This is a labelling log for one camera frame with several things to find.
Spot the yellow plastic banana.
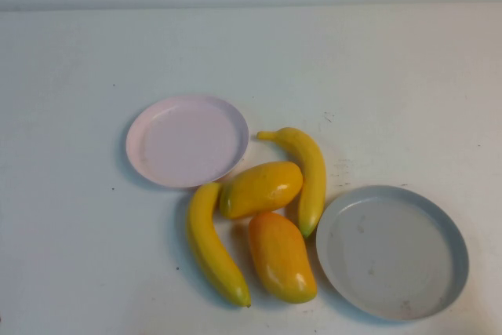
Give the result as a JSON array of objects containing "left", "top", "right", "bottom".
[
  {"left": 256, "top": 126, "right": 328, "bottom": 239},
  {"left": 186, "top": 181, "right": 252, "bottom": 308}
]

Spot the orange-tinted plastic mango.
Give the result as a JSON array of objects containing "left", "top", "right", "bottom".
[{"left": 248, "top": 211, "right": 318, "bottom": 305}]

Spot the pink round plate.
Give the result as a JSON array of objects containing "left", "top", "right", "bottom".
[{"left": 125, "top": 94, "right": 250, "bottom": 189}]

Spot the yellow plastic mango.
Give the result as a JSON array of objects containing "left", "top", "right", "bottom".
[{"left": 218, "top": 161, "right": 304, "bottom": 221}]

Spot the grey round plate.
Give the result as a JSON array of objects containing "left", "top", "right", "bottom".
[{"left": 315, "top": 184, "right": 471, "bottom": 322}]

